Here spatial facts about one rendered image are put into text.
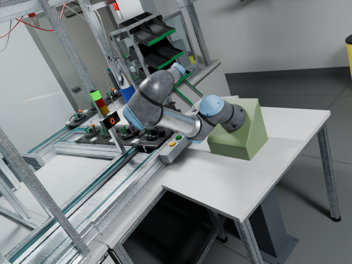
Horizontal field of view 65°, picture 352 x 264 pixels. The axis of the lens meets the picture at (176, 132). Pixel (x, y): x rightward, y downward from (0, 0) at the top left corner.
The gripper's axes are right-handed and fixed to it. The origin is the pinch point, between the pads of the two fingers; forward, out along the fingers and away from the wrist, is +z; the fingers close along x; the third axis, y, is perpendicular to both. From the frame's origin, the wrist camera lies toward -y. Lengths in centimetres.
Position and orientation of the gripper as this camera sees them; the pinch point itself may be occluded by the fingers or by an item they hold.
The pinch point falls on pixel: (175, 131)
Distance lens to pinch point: 173.1
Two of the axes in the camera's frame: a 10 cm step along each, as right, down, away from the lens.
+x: 5.4, -5.5, 6.4
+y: 7.6, 0.0, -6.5
